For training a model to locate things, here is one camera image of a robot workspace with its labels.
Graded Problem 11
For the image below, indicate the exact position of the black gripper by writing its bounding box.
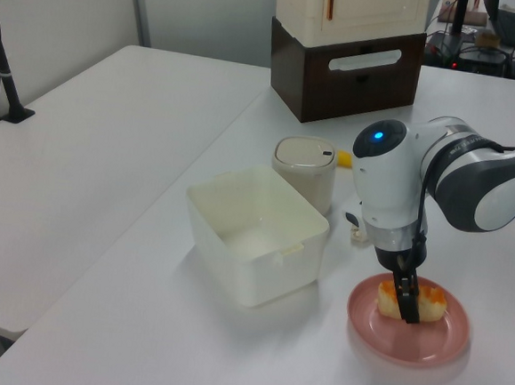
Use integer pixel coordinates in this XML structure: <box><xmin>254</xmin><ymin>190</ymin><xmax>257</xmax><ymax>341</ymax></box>
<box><xmin>368</xmin><ymin>241</ymin><xmax>427</xmax><ymax>326</ymax></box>

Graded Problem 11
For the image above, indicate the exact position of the orange glazed bread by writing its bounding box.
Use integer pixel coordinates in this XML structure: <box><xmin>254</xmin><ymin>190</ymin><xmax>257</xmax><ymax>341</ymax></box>
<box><xmin>374</xmin><ymin>275</ymin><xmax>450</xmax><ymax>327</ymax></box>

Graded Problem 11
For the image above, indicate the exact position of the pink plate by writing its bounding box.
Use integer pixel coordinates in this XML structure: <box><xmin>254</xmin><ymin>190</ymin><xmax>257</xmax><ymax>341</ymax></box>
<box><xmin>342</xmin><ymin>270</ymin><xmax>475</xmax><ymax>373</ymax></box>

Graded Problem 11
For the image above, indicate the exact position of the crumpled white paper ball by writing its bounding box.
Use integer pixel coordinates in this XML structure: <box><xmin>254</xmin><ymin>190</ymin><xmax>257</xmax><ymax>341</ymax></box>
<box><xmin>348</xmin><ymin>221</ymin><xmax>371</xmax><ymax>245</ymax></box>

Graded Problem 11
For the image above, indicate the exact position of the small white lidded bin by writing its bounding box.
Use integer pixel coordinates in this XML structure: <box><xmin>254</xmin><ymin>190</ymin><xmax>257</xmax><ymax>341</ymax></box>
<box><xmin>268</xmin><ymin>133</ymin><xmax>340</xmax><ymax>218</ymax></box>

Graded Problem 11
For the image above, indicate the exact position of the white plastic storage box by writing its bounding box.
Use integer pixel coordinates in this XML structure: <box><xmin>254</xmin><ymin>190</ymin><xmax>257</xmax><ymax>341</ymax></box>
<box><xmin>177</xmin><ymin>158</ymin><xmax>336</xmax><ymax>316</ymax></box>

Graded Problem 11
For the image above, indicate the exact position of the dark brown drawer box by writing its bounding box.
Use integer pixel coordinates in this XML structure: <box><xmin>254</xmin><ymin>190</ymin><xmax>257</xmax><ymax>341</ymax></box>
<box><xmin>263</xmin><ymin>14</ymin><xmax>429</xmax><ymax>134</ymax></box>

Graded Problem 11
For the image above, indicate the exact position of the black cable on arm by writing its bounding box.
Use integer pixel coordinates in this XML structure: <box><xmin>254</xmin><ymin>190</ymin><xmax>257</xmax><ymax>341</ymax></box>
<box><xmin>410</xmin><ymin>120</ymin><xmax>439</xmax><ymax>266</ymax></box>

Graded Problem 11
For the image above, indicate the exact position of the black upright post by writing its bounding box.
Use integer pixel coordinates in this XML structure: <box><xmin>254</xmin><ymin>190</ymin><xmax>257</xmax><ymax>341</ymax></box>
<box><xmin>438</xmin><ymin>0</ymin><xmax>474</xmax><ymax>40</ymax></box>

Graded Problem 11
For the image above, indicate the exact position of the white cabinet with handle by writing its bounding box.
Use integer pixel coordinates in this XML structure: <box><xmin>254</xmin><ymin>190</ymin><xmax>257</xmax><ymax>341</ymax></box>
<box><xmin>272</xmin><ymin>0</ymin><xmax>432</xmax><ymax>56</ymax></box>

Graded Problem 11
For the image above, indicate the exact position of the black camera stand pole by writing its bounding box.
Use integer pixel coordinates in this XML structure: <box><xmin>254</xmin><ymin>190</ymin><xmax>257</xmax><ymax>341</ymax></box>
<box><xmin>0</xmin><ymin>0</ymin><xmax>46</xmax><ymax>125</ymax></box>

